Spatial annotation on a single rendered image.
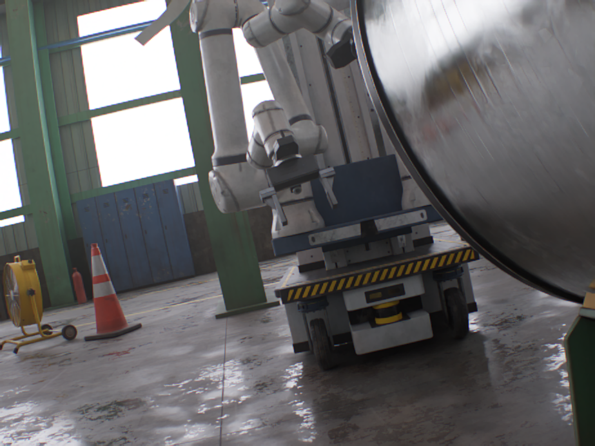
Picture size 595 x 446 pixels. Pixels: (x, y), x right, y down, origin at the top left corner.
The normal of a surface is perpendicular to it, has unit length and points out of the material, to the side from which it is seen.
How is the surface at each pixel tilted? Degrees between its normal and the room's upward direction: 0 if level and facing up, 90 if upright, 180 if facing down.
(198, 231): 90
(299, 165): 66
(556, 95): 110
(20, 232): 90
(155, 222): 90
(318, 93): 90
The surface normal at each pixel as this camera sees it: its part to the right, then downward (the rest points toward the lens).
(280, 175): 0.00, -0.41
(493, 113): -0.85, 0.52
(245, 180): 0.43, 0.08
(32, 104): 0.14, -0.04
